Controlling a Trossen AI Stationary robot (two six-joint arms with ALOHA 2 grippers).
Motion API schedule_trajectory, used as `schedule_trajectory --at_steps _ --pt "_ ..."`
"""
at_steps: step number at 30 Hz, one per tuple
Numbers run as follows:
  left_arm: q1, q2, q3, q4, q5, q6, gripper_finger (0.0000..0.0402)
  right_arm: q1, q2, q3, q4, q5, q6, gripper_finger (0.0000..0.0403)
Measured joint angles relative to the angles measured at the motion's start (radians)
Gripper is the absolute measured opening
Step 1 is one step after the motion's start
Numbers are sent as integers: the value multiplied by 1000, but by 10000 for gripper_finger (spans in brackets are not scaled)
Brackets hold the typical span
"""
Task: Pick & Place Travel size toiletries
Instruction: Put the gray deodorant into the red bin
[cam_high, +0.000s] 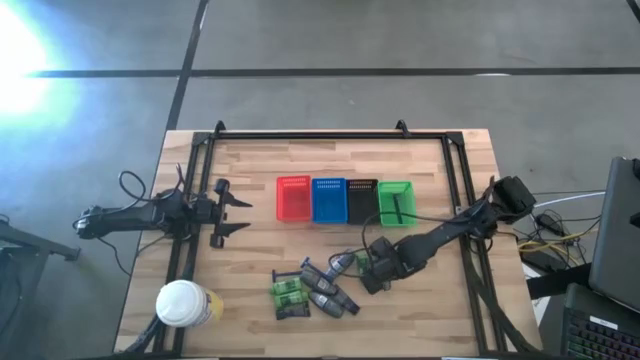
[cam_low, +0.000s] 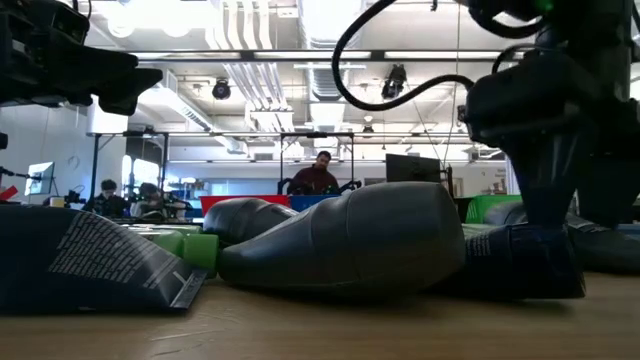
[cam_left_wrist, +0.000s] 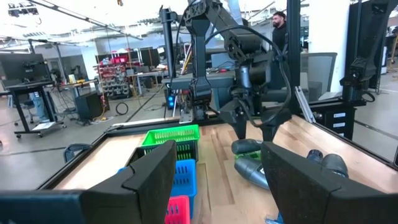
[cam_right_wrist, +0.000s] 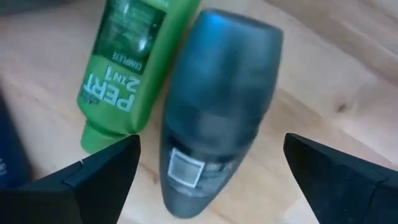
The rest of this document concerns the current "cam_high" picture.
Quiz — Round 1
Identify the gray travel bottle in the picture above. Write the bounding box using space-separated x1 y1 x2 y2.
327 251 358 279
308 292 346 320

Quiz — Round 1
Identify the black backlit keyboard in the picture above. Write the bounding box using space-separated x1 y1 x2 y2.
560 283 640 360

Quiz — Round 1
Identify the black strap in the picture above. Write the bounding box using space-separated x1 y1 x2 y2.
525 263 592 300

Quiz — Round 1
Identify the red plastic basket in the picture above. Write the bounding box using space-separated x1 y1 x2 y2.
275 174 313 223

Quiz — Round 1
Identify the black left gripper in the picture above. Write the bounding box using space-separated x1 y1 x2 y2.
193 178 254 250

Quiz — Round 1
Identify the black plastic basket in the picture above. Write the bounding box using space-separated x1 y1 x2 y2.
345 178 380 226

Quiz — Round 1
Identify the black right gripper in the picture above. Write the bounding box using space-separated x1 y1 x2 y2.
359 236 404 297

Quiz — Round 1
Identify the black metal stand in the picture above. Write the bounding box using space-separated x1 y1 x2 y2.
0 214 82 263

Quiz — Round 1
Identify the black metal table frame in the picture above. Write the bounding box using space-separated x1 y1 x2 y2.
149 129 546 359

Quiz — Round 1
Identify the blue plastic basket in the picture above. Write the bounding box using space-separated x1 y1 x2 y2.
311 177 349 225

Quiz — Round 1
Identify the white cable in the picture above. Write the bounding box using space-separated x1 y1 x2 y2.
532 192 607 209

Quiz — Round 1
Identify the green plastic basket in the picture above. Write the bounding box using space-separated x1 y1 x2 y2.
376 180 418 229

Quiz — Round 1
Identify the yellow cable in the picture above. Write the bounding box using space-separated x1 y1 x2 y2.
517 229 599 254

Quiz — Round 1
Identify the black power adapter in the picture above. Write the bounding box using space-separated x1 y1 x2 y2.
535 213 566 237

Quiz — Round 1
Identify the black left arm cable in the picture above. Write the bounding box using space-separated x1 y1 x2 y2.
117 170 149 204

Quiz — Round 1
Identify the dark blue translucent cup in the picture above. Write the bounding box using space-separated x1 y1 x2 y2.
299 267 340 297

